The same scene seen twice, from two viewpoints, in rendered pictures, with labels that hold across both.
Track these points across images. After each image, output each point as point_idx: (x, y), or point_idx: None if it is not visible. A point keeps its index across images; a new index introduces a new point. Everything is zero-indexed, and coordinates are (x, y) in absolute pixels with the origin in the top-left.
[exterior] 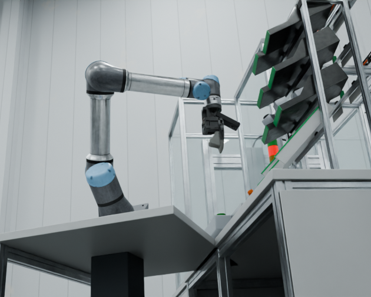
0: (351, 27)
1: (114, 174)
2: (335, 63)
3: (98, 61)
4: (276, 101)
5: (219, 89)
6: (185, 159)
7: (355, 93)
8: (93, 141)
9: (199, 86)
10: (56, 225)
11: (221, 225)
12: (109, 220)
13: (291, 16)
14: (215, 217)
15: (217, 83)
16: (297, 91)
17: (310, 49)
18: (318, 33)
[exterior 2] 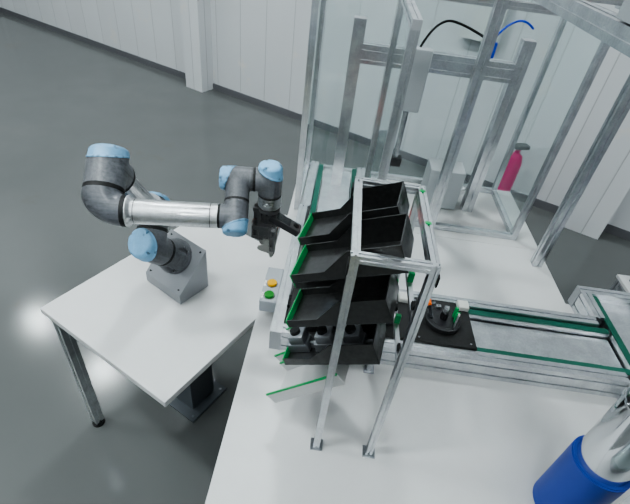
0: (420, 312)
1: (155, 251)
2: (370, 346)
3: (94, 163)
4: (289, 338)
5: (280, 187)
6: (308, 81)
7: None
8: None
9: (228, 232)
10: (86, 344)
11: (264, 308)
12: (122, 373)
13: (333, 267)
14: (259, 302)
15: (274, 184)
16: (317, 338)
17: (335, 334)
18: (364, 304)
